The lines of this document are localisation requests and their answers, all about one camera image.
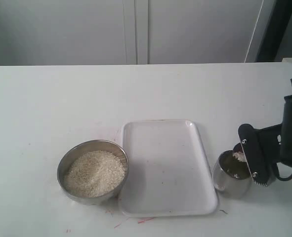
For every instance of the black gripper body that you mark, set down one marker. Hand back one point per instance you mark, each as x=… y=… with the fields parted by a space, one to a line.
x=261 y=148

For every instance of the brown wooden spoon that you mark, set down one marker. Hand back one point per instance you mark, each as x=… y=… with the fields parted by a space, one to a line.
x=238 y=153

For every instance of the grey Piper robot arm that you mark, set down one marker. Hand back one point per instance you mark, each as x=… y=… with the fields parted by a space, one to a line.
x=285 y=164

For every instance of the small metal cup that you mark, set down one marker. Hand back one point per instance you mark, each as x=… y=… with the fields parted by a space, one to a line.
x=230 y=176

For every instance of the white rice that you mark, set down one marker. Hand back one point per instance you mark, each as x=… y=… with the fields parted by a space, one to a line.
x=94 y=174

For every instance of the steel bowl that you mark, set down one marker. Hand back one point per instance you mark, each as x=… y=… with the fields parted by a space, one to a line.
x=81 y=149

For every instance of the white rectangular plastic tray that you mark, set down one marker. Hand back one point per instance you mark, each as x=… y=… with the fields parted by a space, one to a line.
x=169 y=174

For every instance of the white cabinet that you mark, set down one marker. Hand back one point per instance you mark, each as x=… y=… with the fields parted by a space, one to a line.
x=113 y=32

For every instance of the dark vertical post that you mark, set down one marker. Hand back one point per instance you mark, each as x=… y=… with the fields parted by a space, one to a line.
x=275 y=30

